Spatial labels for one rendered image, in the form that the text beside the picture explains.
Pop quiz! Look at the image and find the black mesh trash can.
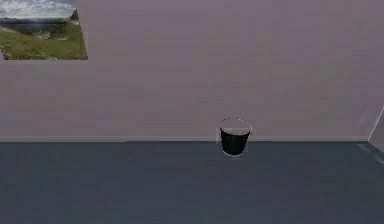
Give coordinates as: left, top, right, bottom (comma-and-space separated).
218, 116, 253, 158

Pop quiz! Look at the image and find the landscape wall picture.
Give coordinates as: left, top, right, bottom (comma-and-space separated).
0, 0, 89, 62

